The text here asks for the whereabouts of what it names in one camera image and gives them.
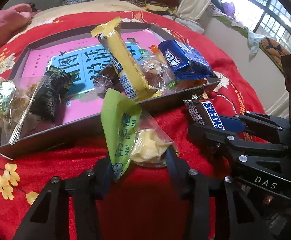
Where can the red floral blanket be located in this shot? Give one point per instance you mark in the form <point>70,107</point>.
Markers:
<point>142,204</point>

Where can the pink and blue workbook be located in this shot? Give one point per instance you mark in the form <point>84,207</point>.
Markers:
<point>85,57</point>

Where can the snickers bar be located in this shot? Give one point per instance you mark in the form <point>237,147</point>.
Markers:
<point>203,112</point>

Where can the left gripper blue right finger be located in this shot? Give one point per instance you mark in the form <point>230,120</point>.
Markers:
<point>235,216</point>

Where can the clothes on window sill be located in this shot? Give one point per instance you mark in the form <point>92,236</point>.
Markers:
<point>224,12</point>

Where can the blue biscuit packet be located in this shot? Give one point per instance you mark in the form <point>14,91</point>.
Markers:
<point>186,62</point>

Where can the window with bars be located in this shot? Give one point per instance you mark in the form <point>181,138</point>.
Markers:
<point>266,17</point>

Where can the yellow wafer bar packet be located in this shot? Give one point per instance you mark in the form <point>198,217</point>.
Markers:
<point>130,75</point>

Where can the orange cracker packet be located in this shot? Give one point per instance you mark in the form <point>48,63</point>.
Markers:
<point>155,52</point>

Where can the green milk candy bag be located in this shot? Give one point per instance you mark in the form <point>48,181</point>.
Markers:
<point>132,135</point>

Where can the clear red candy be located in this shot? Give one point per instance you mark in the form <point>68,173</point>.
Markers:
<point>158,74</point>

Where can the pink quilt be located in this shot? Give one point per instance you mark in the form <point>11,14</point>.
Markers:
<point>12,20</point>

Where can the dark shallow cardboard tray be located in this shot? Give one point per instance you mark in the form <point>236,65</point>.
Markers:
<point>137,36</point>

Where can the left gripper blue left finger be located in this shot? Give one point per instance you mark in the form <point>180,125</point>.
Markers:
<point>48,217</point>

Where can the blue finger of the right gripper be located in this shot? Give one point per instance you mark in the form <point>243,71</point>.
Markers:
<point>258,123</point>
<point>212,141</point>

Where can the green label pastry packet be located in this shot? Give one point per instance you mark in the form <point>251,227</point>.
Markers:
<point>16,98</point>

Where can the round green label cookie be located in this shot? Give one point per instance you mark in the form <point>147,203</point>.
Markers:
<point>107,78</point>

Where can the beige bed sheet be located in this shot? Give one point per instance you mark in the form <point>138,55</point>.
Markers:
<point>47,16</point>

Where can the black green snack packet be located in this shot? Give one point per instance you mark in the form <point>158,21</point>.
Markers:
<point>51,90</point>

